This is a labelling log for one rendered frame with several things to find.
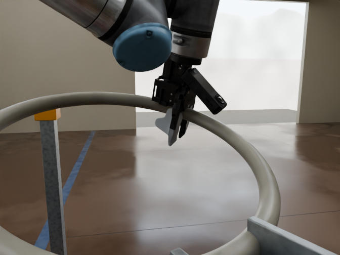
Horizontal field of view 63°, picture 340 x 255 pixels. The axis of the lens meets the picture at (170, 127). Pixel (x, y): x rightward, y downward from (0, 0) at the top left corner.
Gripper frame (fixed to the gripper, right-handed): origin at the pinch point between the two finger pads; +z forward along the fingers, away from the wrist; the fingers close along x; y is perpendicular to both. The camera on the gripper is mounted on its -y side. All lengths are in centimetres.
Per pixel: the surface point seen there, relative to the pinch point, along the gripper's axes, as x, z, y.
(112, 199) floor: -131, 167, 106
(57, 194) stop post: -39, 88, 84
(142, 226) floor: -101, 147, 53
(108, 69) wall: -450, 144, 372
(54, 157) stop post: -43, 66, 90
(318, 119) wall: -769, 204, -106
